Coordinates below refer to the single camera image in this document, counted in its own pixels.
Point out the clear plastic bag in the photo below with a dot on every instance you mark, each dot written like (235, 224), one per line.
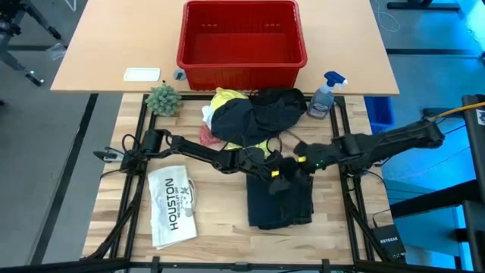
(57, 51)

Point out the black desk foot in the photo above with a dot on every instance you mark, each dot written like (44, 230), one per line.
(417, 5)

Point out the white paper card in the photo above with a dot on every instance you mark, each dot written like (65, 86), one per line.
(142, 74)

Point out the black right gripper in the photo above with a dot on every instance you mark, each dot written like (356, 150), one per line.
(320, 153)

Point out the green succulent plant in pot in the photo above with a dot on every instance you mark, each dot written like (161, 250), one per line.
(163, 99)

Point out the yellow-green shirt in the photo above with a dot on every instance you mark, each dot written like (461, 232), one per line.
(223, 98)

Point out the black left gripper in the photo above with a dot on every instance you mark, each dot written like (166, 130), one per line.
(257, 163)

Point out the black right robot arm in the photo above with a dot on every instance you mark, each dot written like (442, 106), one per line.
(398, 138)

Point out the pink cloth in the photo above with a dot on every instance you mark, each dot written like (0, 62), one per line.
(207, 137)

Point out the white garment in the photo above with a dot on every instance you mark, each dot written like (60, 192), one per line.
(207, 115)

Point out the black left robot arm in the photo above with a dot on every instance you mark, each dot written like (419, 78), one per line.
(197, 151)

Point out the black table leg bar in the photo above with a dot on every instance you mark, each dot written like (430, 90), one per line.
(64, 178)

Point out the black Netgear router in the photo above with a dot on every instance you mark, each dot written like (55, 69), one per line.
(388, 240)

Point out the black aluminium table frame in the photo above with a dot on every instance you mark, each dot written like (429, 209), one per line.
(352, 212)

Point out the black equipment stand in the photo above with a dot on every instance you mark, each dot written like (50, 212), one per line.
(475, 151)

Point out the red plastic laundry basket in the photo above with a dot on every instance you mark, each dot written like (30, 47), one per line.
(242, 49)

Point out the blue spray bottle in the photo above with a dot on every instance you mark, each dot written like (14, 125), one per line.
(322, 100)

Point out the black garment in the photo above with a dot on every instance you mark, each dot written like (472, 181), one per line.
(257, 117)

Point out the small grey round object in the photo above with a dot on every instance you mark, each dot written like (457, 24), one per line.
(180, 74)

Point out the black wheeled stand base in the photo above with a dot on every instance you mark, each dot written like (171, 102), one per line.
(41, 22)

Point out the blue bin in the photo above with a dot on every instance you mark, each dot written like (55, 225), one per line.
(379, 113)

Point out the dark denim jeans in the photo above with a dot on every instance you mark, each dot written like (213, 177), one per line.
(280, 208)

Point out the white Houston tote bag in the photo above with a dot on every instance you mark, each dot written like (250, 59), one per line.
(172, 212)

